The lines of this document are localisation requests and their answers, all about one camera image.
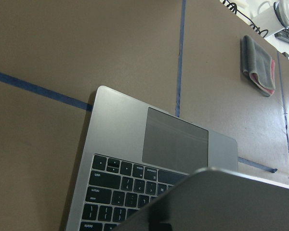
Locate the white lidded mug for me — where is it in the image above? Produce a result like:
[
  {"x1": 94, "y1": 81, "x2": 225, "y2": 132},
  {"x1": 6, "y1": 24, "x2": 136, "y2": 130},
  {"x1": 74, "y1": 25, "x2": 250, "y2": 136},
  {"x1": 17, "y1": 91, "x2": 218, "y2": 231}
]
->
[{"x1": 252, "y1": 0, "x2": 289, "y2": 38}]

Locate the grey laptop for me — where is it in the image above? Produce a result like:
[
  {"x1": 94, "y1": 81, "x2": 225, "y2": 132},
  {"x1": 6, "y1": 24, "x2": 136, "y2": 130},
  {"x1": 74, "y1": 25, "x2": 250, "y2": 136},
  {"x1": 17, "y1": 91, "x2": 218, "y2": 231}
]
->
[{"x1": 66, "y1": 86, "x2": 289, "y2": 231}]

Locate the folded grey pink cloth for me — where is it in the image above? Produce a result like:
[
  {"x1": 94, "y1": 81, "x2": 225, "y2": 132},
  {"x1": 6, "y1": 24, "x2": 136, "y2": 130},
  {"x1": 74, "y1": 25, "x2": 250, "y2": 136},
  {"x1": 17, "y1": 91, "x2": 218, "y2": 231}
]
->
[{"x1": 240, "y1": 35, "x2": 276, "y2": 97}]

